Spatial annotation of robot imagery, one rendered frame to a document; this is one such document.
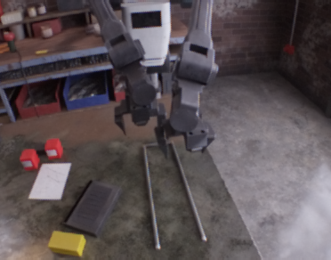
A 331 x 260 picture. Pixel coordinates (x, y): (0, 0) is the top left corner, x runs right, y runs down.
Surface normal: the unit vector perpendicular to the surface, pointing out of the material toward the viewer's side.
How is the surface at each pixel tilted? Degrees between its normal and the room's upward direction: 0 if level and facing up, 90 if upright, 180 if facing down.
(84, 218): 0
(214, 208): 0
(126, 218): 0
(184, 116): 90
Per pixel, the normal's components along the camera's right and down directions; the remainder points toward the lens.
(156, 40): 0.11, 0.60
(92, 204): -0.04, -0.79
